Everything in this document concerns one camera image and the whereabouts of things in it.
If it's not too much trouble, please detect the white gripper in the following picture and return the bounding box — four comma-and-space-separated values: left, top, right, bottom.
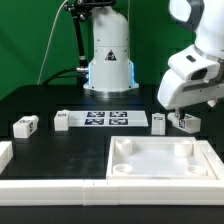
157, 69, 224, 120

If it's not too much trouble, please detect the white square tabletop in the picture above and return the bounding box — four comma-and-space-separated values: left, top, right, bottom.
106, 136, 217, 180

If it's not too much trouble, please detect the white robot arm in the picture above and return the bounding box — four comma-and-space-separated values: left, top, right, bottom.
84, 0, 224, 110

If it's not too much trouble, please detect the white sheet with tags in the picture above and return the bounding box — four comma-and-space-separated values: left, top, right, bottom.
69, 110, 148, 127

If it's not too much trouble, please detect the white left fence piece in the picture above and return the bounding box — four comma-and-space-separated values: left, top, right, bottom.
0, 141, 13, 174

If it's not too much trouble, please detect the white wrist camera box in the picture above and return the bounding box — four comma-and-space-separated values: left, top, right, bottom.
168, 45, 222, 81

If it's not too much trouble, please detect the white front fence rail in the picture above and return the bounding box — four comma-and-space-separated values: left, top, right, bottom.
0, 179, 224, 206

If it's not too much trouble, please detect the black cable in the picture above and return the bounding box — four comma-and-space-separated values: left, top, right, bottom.
42, 68, 90, 86

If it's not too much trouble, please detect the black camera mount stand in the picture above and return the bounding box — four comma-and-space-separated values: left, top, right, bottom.
64, 0, 117, 74

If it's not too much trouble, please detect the white cable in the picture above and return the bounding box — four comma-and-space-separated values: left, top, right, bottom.
37, 0, 69, 86

